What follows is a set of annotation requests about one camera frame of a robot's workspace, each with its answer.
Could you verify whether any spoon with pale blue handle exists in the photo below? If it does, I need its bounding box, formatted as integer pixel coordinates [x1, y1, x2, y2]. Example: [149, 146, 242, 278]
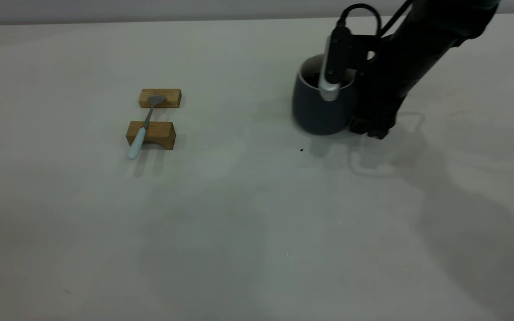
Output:
[128, 95, 167, 161]

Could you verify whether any flat rectangular wooden block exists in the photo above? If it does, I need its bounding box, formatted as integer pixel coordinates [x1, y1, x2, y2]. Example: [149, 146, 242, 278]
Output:
[139, 89, 182, 109]

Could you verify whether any straight black arm cable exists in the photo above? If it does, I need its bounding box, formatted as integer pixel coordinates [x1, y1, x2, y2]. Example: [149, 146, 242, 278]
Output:
[379, 0, 415, 37]

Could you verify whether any dark grey ceramic mug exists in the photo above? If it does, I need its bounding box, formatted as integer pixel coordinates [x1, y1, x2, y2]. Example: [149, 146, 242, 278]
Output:
[292, 54, 358, 136]

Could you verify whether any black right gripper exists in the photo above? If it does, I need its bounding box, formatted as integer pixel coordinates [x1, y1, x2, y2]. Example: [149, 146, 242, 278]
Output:
[349, 27, 423, 140]

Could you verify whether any black looped camera cable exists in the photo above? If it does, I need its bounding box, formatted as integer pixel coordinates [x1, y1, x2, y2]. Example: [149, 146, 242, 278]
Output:
[336, 3, 383, 37]

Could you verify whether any arched wooden block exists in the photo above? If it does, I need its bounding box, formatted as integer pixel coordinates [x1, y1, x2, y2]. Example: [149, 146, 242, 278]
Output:
[126, 121, 177, 151]

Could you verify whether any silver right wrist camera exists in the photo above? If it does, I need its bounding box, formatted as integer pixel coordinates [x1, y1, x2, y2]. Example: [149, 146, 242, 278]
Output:
[318, 25, 378, 103]

